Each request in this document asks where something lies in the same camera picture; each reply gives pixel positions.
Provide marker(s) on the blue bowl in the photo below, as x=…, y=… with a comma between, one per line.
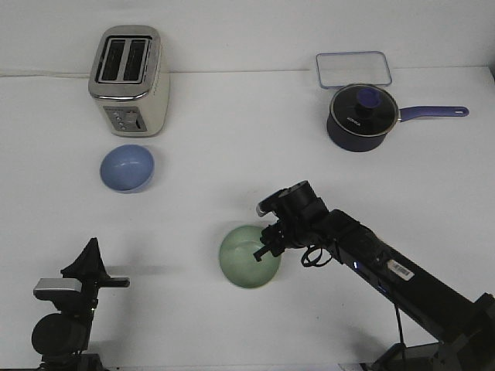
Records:
x=128, y=169

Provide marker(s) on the cream and steel toaster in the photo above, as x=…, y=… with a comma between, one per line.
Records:
x=129, y=80

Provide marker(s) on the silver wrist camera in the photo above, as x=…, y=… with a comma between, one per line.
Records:
x=271, y=204
x=52, y=288

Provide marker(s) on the glass pot lid blue knob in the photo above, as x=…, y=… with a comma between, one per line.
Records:
x=364, y=109

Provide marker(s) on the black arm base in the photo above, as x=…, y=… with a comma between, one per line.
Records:
x=402, y=357
x=72, y=362

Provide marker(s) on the green bowl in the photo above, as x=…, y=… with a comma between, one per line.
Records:
x=237, y=261

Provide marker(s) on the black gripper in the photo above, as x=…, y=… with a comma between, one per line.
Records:
x=273, y=240
x=92, y=282

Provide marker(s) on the dark blue saucepan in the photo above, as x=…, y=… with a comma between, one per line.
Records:
x=354, y=135

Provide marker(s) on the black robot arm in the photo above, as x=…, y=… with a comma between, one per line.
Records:
x=463, y=329
x=68, y=330

